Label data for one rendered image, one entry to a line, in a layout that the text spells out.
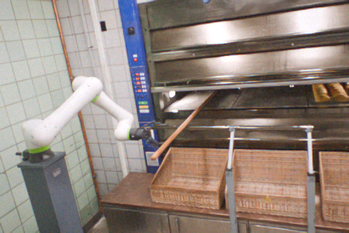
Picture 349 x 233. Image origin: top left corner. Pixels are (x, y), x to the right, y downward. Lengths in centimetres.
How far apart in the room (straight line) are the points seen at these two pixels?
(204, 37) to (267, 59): 50
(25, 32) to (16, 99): 56
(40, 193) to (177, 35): 152
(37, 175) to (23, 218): 81
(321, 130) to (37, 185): 199
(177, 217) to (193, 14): 156
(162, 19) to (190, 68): 45
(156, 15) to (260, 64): 91
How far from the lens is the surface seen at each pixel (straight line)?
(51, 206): 208
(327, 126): 248
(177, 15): 249
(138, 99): 269
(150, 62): 260
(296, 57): 235
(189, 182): 265
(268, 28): 232
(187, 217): 236
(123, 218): 264
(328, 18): 233
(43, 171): 197
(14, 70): 265
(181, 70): 250
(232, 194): 207
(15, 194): 268
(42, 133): 180
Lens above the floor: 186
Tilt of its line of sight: 16 degrees down
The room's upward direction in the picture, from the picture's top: 8 degrees counter-clockwise
